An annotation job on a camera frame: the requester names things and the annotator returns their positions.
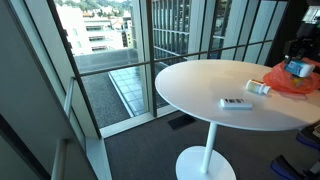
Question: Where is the yellow-capped bottle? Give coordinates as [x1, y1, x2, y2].
[290, 74, 306, 89]

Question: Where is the orange plastic bag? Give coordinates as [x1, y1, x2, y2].
[262, 56, 320, 95]

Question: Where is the dark floor vent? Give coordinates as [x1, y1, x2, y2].
[167, 113, 197, 131]

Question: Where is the blue black equipment base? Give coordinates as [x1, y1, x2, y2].
[295, 121, 320, 152]
[269, 154, 320, 180]

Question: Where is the white bottle orange label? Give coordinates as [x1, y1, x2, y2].
[245, 78, 272, 96]

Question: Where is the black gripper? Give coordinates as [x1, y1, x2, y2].
[283, 37, 318, 66]

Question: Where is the white and blue container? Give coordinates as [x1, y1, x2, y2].
[283, 58, 317, 79]

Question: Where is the round white pedestal table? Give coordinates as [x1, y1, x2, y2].
[154, 58, 320, 180]

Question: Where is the grey metal window rail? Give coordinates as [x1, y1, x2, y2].
[77, 38, 290, 78]
[50, 76, 76, 180]

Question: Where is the white stick container black print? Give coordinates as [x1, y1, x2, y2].
[219, 97, 254, 111]

